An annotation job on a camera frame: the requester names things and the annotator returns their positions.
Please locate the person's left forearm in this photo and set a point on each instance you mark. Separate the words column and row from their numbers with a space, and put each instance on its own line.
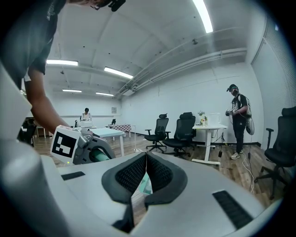
column 39, row 99

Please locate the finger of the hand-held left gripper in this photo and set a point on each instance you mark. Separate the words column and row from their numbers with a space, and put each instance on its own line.
column 107, row 148

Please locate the white ceiling duct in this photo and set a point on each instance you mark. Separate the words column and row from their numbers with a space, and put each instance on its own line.
column 185, row 63

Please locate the small wall panel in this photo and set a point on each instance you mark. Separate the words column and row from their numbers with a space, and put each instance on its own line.
column 114, row 110

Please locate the light blue table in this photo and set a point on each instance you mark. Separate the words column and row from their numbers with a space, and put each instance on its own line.
column 108, row 132

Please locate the person's black shirt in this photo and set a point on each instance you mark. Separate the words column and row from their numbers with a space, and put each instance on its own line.
column 25, row 34

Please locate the white desk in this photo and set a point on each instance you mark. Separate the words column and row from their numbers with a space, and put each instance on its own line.
column 208, row 126

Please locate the ceiling light strip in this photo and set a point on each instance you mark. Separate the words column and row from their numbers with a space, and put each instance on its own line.
column 118, row 72
column 62, row 62
column 104, row 94
column 71, row 90
column 203, row 16

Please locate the white window blind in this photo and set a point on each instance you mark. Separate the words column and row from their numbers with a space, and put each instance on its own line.
column 277, row 81

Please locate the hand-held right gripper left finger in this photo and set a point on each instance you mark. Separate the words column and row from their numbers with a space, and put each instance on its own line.
column 92, row 185

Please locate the checkered table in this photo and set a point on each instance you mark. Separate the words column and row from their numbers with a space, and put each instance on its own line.
column 122, row 127

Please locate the black head-worn camera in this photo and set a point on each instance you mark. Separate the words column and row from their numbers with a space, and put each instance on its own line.
column 115, row 5

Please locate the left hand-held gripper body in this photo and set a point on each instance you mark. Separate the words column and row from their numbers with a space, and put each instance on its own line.
column 67, row 143

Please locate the black power adapter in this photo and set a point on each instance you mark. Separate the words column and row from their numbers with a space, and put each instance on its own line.
column 220, row 154

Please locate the yellow flowers vase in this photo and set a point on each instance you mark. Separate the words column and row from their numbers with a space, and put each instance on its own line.
column 202, row 120

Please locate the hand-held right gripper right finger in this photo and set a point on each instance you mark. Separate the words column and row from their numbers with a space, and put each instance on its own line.
column 196, row 185

